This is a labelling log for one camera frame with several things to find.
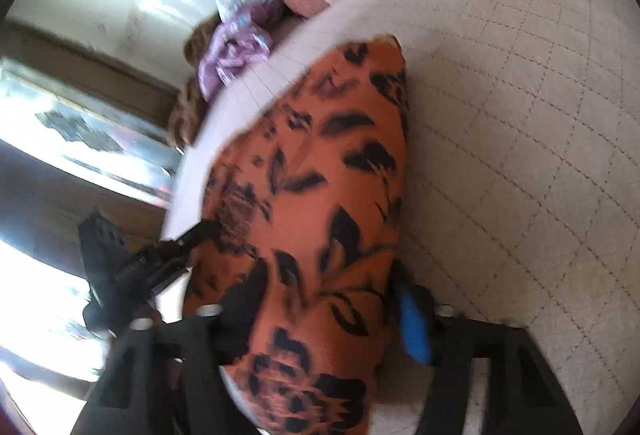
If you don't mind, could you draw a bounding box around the white fleece checked blanket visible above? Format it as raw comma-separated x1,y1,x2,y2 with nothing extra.
160,0,637,435

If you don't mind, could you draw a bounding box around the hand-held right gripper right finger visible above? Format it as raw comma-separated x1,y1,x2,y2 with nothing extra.
391,264,584,435

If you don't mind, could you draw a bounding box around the stained glass window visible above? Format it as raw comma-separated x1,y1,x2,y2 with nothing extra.
0,57,182,206

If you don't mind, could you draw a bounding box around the orange black floral garment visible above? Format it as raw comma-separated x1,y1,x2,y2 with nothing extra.
182,35,410,435

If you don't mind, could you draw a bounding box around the purple crumpled cloth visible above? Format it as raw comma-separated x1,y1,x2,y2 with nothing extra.
197,4,274,102

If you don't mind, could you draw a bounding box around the brown cloth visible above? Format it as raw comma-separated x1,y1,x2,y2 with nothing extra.
167,21,217,148

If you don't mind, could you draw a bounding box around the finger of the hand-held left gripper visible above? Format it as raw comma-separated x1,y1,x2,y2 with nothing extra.
147,219,222,297

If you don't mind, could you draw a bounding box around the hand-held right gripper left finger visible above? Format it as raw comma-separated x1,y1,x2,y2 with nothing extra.
70,262,268,435

